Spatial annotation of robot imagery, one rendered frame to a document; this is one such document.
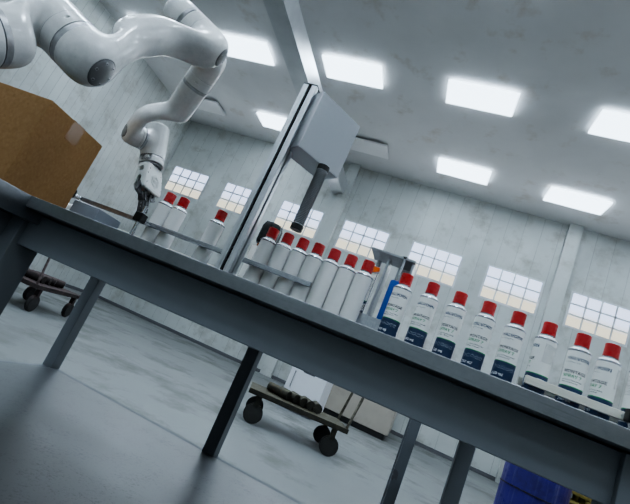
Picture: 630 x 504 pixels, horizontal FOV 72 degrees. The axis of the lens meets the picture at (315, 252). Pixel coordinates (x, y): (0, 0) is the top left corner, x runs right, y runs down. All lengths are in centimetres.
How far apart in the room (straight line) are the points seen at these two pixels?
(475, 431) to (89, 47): 101
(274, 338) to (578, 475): 39
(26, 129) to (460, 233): 1095
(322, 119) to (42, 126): 76
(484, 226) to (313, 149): 1074
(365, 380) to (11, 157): 110
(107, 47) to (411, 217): 1102
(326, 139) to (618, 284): 1123
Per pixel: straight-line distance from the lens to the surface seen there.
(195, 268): 65
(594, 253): 1229
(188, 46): 135
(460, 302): 122
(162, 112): 160
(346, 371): 60
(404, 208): 1196
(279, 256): 129
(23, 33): 108
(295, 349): 61
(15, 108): 147
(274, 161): 127
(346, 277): 123
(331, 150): 132
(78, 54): 112
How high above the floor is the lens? 76
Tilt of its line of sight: 13 degrees up
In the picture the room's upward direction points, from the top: 23 degrees clockwise
